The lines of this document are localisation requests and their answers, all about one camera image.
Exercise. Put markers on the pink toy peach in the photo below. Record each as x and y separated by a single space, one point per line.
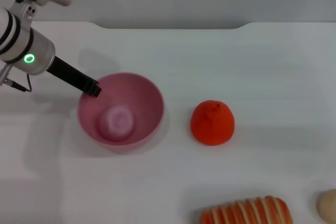
118 124

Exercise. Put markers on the beige round toy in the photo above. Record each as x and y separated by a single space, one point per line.
328 205

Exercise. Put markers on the orange striped toy bread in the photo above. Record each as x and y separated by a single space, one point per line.
244 211

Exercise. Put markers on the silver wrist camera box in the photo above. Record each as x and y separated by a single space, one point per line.
26 11

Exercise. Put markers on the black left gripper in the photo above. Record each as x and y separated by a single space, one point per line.
68 73

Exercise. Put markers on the pink bowl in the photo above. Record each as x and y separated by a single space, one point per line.
147 103

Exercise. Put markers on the orange toy tangerine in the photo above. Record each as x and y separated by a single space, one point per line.
212 124

